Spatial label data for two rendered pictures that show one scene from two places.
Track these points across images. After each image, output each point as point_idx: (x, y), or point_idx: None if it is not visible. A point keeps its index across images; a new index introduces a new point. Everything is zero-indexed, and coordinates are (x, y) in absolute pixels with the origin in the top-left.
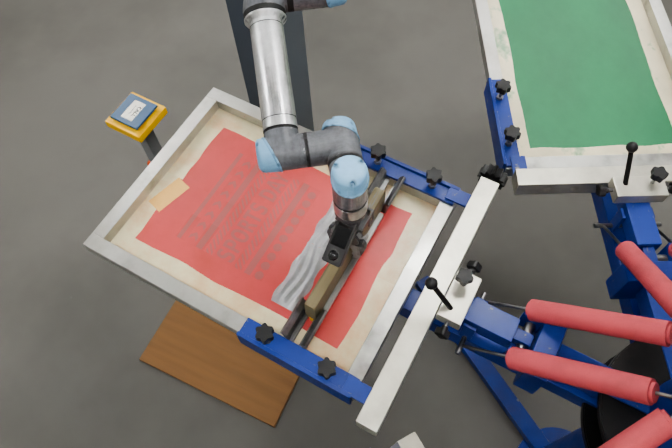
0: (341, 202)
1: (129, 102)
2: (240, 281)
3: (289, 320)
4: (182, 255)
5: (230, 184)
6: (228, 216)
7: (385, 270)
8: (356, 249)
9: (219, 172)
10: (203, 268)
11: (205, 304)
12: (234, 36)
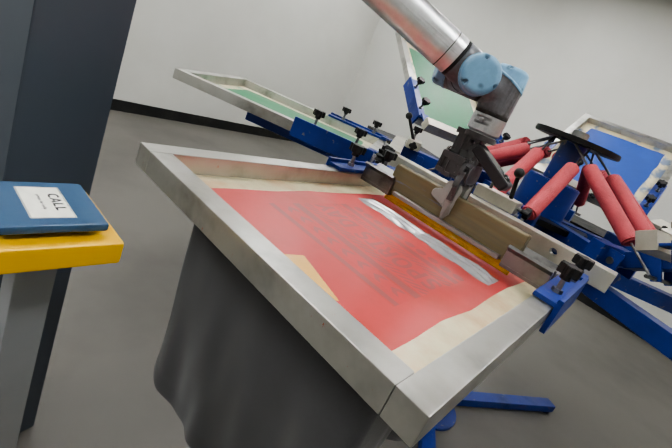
0: (513, 107)
1: (7, 193)
2: (468, 291)
3: (538, 261)
4: (430, 315)
5: (317, 230)
6: (370, 255)
7: None
8: (467, 193)
9: (291, 226)
10: (452, 308)
11: (525, 314)
12: (16, 112)
